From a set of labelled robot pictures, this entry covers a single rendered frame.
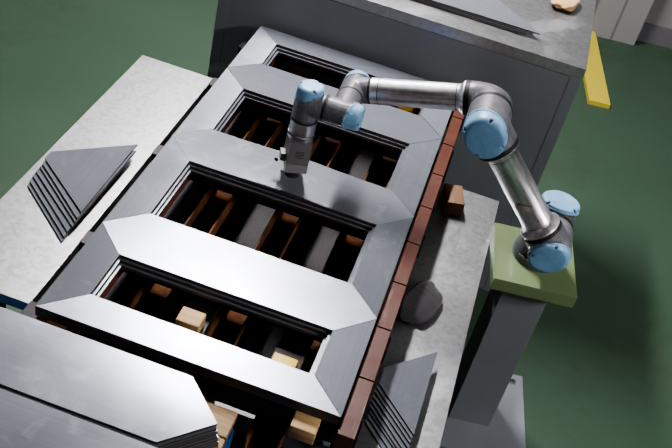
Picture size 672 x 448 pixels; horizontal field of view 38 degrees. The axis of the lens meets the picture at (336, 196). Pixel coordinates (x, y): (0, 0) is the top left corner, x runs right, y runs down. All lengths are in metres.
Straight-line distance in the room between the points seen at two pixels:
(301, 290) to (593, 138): 2.96
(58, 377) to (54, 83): 2.58
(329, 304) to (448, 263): 0.60
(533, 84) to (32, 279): 1.80
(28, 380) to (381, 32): 1.82
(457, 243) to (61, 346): 1.30
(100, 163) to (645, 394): 2.17
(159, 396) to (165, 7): 3.42
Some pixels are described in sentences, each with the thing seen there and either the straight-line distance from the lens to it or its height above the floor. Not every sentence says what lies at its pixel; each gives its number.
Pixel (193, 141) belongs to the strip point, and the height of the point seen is 0.85.
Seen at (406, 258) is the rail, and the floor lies 0.83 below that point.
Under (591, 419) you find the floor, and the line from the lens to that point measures 3.64.
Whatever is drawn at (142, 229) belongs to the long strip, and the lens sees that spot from 2.52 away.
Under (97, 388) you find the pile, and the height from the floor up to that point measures 0.85.
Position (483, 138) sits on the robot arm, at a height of 1.20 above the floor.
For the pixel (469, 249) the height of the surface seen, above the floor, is 0.68.
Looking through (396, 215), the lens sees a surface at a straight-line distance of 2.74.
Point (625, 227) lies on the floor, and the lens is 4.60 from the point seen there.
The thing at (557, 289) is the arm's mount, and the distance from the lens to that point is 2.90.
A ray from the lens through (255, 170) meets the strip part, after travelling 2.77.
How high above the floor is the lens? 2.50
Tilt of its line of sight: 37 degrees down
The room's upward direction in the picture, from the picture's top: 15 degrees clockwise
